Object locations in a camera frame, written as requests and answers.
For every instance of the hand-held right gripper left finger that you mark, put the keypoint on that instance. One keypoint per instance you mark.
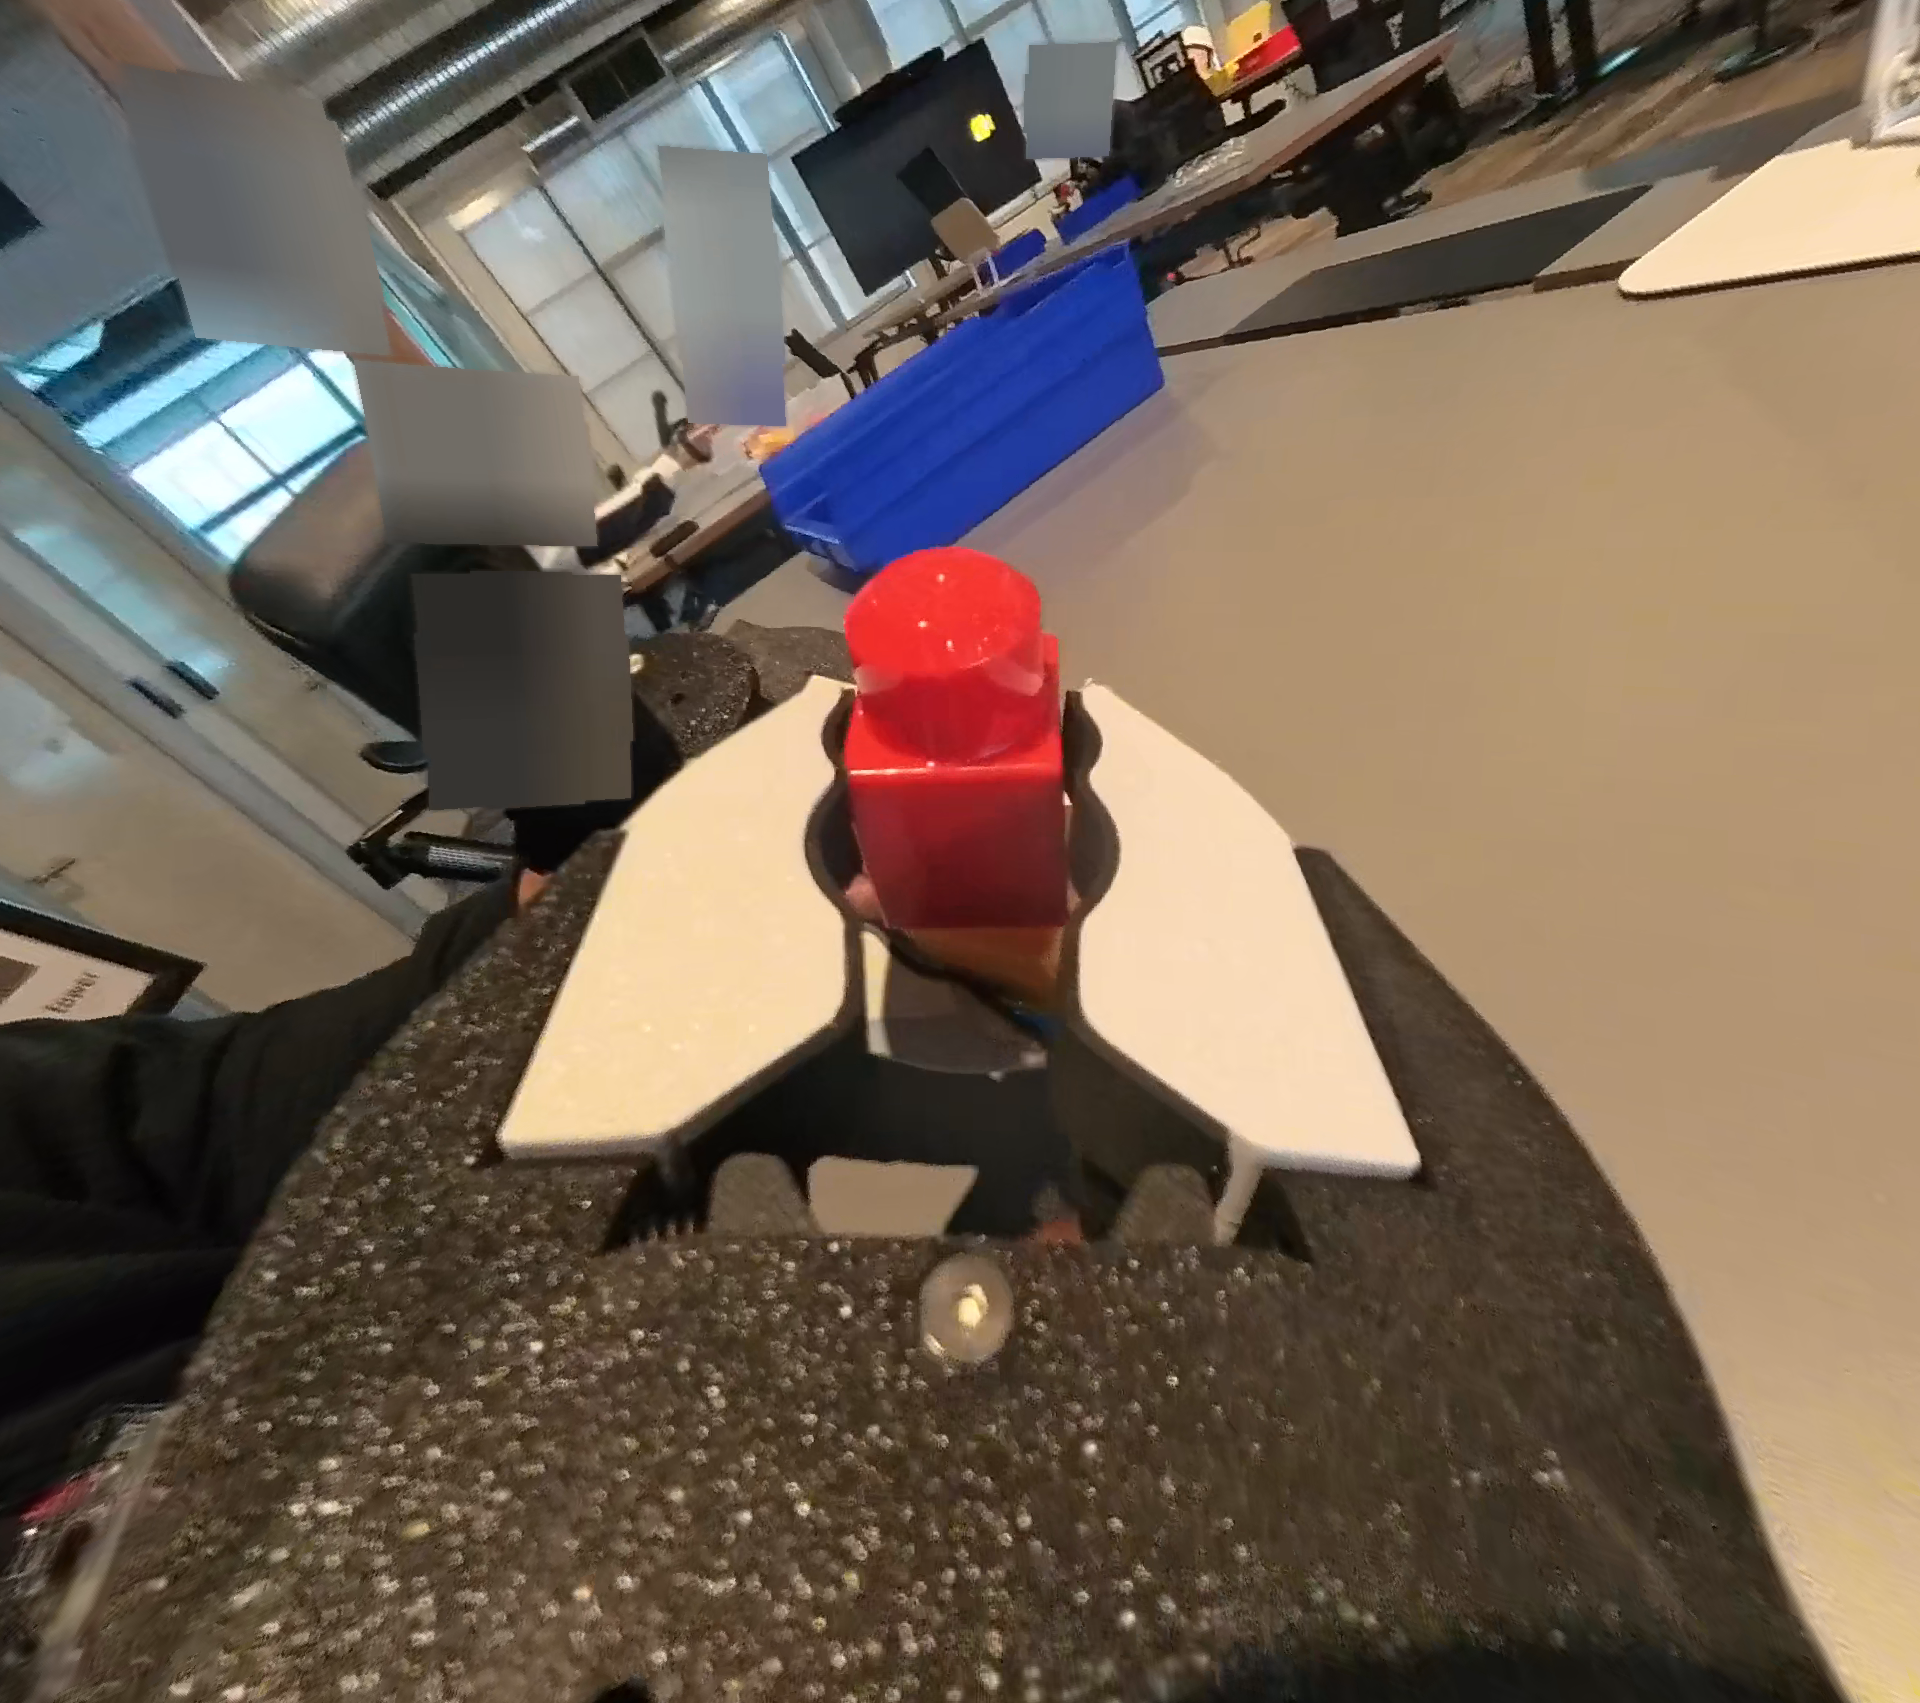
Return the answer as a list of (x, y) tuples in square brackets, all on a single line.
[(704, 968)]

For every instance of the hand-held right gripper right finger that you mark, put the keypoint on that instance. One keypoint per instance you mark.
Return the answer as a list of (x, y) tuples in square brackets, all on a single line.
[(1215, 968)]

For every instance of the red single-stud block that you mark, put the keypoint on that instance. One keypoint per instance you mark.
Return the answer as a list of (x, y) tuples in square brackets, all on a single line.
[(953, 804)]

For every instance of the blue plastic bin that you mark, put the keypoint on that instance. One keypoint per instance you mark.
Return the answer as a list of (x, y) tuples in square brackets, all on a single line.
[(974, 428)]

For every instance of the black office chair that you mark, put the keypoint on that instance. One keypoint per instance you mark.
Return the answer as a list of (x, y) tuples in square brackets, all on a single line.
[(315, 578)]

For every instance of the black monitor screen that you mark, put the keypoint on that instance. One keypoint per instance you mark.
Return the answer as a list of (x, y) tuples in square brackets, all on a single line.
[(900, 189)]

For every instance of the black framed sign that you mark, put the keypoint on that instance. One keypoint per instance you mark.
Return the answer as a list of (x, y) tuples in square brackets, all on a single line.
[(91, 968)]

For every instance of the small blue bin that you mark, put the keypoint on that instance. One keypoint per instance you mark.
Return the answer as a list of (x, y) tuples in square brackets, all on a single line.
[(1101, 209)]

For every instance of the black mat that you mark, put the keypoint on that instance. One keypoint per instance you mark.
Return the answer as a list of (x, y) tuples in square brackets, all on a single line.
[(1441, 263)]

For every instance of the red bin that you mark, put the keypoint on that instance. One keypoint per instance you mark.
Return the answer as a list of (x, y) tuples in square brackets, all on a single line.
[(1279, 51)]

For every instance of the white mat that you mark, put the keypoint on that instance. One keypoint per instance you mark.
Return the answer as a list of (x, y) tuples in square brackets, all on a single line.
[(1784, 227)]

